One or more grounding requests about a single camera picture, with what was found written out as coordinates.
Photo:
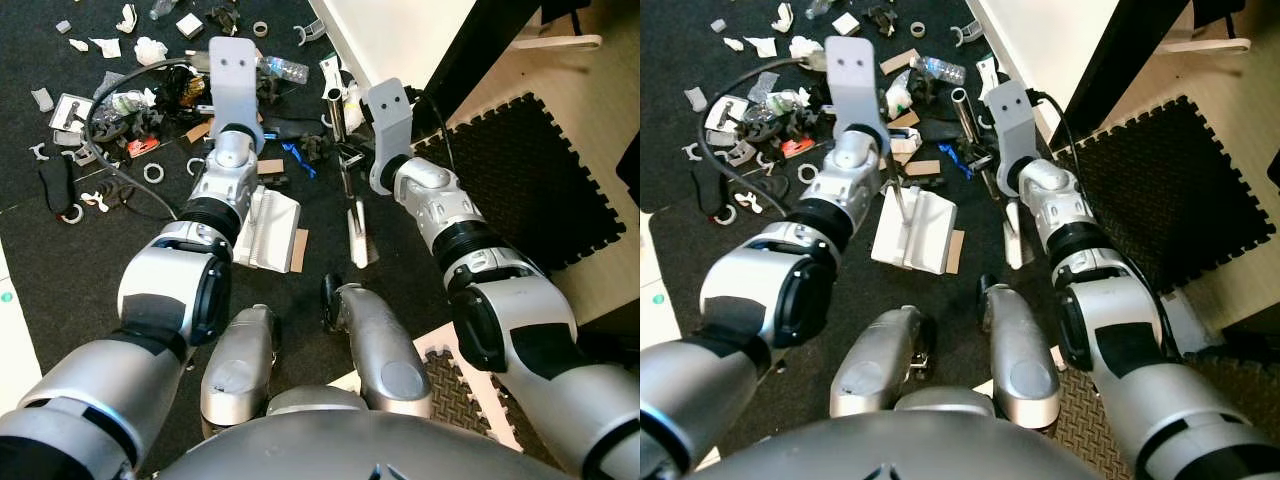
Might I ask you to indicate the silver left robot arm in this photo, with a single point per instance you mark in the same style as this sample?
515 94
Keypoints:
160 290
780 290

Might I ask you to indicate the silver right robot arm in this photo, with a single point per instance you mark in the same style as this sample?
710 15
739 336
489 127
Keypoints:
1140 340
520 330

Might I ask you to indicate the brown cardboard piece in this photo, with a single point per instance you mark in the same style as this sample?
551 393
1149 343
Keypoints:
299 250
955 250

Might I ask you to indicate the clear plastic water bottle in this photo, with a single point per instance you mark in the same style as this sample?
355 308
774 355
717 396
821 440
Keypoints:
940 70
285 70

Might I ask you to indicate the dark foam puzzle mat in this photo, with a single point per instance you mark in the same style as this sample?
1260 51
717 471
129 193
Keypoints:
540 180
1085 420
450 395
1170 190

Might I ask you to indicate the small red item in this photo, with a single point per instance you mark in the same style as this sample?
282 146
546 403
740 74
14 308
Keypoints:
795 147
140 148

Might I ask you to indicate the small white box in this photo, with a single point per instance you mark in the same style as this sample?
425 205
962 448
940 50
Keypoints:
846 24
189 25

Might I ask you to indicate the silver robot right leg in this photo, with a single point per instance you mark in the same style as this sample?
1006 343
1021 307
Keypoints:
1020 365
385 360

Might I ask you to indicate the silver robot leg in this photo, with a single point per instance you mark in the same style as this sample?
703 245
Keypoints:
385 360
240 370
1020 365
880 370

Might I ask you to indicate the white crumpled paper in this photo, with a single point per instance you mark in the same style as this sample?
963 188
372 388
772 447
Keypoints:
805 48
150 50

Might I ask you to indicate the light wood furniture foot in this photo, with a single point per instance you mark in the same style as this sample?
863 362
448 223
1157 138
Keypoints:
1205 46
555 43

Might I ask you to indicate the silver robot left leg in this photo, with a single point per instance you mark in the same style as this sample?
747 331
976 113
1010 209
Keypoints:
880 370
240 370

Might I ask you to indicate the black fabric pouch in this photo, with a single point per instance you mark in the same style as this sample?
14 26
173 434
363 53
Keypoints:
708 190
55 185

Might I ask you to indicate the grey robot torso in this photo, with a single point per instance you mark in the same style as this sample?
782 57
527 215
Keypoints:
350 450
890 450

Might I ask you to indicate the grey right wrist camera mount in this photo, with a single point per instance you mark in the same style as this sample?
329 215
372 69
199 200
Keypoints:
390 120
1010 120

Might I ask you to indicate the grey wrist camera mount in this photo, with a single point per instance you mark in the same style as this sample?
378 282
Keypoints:
855 90
1010 120
235 90
390 120

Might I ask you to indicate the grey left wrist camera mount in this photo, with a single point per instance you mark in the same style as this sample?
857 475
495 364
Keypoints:
235 90
855 90

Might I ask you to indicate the black stand post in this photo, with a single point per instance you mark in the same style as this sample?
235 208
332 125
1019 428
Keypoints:
490 55
1130 55

